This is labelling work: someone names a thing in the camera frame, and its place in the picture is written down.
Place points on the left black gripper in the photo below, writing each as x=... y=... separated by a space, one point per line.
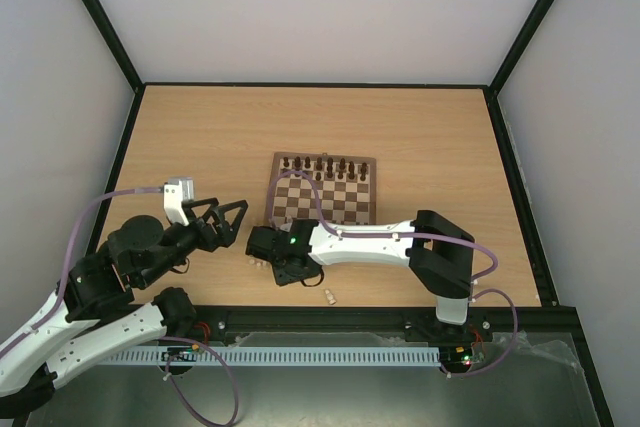
x=227 y=234

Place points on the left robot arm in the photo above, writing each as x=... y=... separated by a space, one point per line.
x=83 y=321

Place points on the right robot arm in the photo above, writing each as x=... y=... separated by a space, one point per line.
x=435 y=250

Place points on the lying light chess piece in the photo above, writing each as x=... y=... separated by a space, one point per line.
x=330 y=297

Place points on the wooden chess board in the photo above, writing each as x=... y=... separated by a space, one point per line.
x=295 y=194

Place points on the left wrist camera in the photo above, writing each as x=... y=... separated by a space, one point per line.
x=177 y=191

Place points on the white slotted cable duct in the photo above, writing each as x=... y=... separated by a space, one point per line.
x=279 y=356

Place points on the black aluminium frame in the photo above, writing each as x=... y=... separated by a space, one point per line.
x=550 y=317

